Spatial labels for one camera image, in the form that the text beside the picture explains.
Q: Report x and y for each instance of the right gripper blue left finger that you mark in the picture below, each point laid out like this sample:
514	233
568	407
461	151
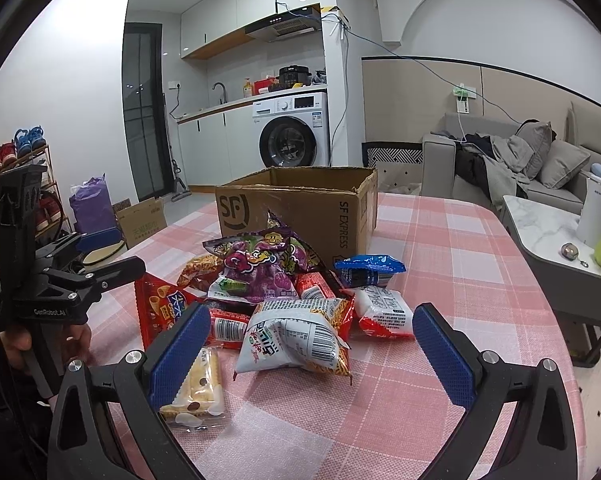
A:
172	353

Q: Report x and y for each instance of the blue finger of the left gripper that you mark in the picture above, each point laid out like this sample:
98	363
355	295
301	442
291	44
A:
119	273
89	242

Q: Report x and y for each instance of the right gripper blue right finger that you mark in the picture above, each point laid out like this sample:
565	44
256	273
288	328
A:
451	354

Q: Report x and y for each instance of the clear yellow biscuit pack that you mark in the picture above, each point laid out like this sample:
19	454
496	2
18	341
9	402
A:
199	403

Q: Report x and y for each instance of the red corn snack bag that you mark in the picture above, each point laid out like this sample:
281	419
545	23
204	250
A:
159	305

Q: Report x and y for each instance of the orange white chips bag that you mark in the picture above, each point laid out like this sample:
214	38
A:
200	272

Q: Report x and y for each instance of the red white snack packet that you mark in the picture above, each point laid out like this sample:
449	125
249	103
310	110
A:
383	313

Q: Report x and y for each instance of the purple grape candy bag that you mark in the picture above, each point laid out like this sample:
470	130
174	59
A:
262	265

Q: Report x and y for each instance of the blue Oreo cookie pack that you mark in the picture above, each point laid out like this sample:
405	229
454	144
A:
368	270

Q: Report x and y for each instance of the white noodle snack bag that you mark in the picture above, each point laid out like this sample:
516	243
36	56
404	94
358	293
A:
311	334

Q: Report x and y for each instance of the red black snack packet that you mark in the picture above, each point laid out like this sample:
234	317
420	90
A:
313	286

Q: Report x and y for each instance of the small red barcode packet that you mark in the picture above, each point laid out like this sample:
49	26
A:
227	329

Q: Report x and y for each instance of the person's left hand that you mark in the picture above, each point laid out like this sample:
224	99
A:
75	339

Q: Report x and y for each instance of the purple plastic bag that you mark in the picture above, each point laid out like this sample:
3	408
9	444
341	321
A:
92	207

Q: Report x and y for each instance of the small floor cardboard box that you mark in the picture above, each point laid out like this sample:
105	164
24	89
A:
140	222

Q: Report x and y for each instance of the pink plaid tablecloth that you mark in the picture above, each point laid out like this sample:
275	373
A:
390	416

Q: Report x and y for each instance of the shoe rack with shoes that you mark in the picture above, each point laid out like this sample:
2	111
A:
27	180

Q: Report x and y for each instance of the marble coffee table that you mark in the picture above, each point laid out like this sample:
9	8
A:
573	292

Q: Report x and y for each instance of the dark glass door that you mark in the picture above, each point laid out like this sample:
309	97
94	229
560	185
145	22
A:
143	101

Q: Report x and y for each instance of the brown SF cardboard box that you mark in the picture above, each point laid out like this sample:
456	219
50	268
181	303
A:
333	209

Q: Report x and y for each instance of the white electric kettle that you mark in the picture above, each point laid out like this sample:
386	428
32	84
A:
589	225

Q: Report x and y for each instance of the grey clothes pile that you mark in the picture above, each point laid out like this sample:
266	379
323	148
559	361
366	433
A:
495	166

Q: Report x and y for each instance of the white washing machine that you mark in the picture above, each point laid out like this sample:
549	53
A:
293	130

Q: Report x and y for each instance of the grey sofa cushion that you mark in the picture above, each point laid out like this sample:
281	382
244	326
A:
563	162

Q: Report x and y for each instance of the black rice cooker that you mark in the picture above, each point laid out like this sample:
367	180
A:
294	74

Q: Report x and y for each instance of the grey sofa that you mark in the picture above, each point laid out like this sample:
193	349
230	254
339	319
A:
582	128

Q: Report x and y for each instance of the black range hood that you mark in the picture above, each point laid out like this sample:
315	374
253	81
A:
287	25

